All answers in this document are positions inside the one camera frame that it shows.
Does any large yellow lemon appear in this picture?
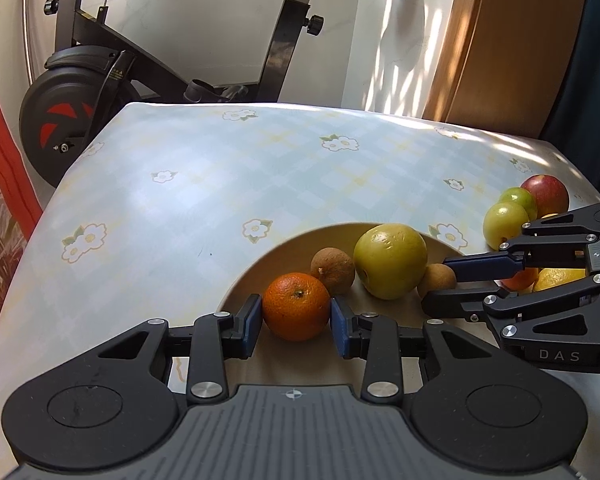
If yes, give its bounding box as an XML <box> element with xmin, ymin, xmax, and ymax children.
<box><xmin>533</xmin><ymin>268</ymin><xmax>588</xmax><ymax>292</ymax></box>

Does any beige fruit bowl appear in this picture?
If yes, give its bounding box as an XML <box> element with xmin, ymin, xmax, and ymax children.
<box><xmin>217</xmin><ymin>222</ymin><xmax>504</xmax><ymax>394</ymax></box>

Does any wooden door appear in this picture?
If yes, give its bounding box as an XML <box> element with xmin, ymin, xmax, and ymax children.
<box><xmin>422</xmin><ymin>0</ymin><xmax>585</xmax><ymax>139</ymax></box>

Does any floral checkered tablecloth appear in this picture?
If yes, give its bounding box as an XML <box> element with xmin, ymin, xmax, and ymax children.
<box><xmin>0</xmin><ymin>104</ymin><xmax>600</xmax><ymax>478</ymax></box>

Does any orange tangerine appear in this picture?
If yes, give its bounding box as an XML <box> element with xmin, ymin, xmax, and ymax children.
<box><xmin>500</xmin><ymin>268</ymin><xmax>539</xmax><ymax>292</ymax></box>
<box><xmin>262</xmin><ymin>272</ymin><xmax>332</xmax><ymax>342</ymax></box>

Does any red apple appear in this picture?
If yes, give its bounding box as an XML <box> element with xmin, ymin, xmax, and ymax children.
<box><xmin>520</xmin><ymin>174</ymin><xmax>569</xmax><ymax>218</ymax></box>

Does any small brown fruit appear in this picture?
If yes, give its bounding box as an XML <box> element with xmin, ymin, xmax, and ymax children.
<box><xmin>417</xmin><ymin>263</ymin><xmax>457</xmax><ymax>298</ymax></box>

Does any small green apple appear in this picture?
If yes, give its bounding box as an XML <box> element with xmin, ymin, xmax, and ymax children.
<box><xmin>482</xmin><ymin>202</ymin><xmax>529</xmax><ymax>250</ymax></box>

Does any dark teal curtain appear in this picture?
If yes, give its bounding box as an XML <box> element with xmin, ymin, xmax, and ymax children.
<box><xmin>540</xmin><ymin>0</ymin><xmax>600</xmax><ymax>192</ymax></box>

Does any green round fruit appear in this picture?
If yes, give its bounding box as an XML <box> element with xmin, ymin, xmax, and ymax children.
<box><xmin>498</xmin><ymin>188</ymin><xmax>538</xmax><ymax>221</ymax></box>

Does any brown round fruit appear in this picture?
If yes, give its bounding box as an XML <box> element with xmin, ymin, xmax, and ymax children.
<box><xmin>310</xmin><ymin>247</ymin><xmax>355</xmax><ymax>296</ymax></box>

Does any black exercise bike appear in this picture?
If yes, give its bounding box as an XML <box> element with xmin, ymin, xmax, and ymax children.
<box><xmin>19</xmin><ymin>0</ymin><xmax>324</xmax><ymax>186</ymax></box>

